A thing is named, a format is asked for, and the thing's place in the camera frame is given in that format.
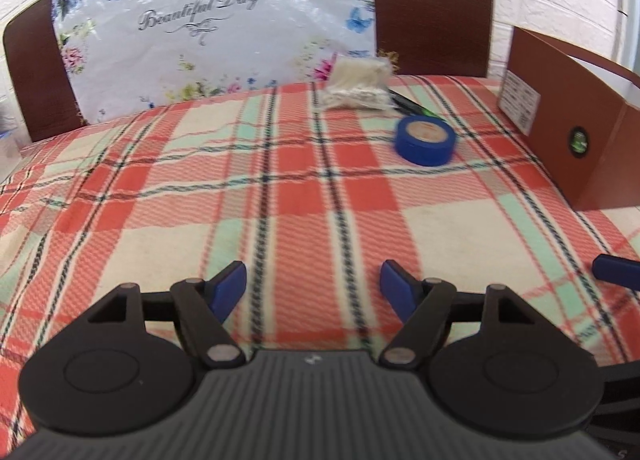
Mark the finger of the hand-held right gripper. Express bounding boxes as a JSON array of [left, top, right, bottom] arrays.
[[591, 254, 640, 287]]

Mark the bag of white pieces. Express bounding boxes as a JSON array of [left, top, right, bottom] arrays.
[[320, 53, 394, 112]]

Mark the brown cardboard box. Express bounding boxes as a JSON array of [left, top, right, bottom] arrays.
[[496, 25, 640, 214]]

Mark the blue tape roll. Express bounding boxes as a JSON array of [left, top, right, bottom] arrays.
[[394, 115, 459, 167]]

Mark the floral plastic bag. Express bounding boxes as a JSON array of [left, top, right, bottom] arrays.
[[50, 0, 379, 124]]

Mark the black marker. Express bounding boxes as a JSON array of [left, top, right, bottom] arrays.
[[387, 89, 437, 119]]

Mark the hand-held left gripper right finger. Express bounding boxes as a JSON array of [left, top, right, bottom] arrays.
[[377, 259, 547, 371]]

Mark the brown wooden headboard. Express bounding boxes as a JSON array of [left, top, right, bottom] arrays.
[[2, 0, 497, 144]]

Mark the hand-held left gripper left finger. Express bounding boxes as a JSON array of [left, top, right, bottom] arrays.
[[87, 260, 248, 371]]

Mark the red plaid blanket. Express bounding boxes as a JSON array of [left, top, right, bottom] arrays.
[[0, 73, 640, 460]]

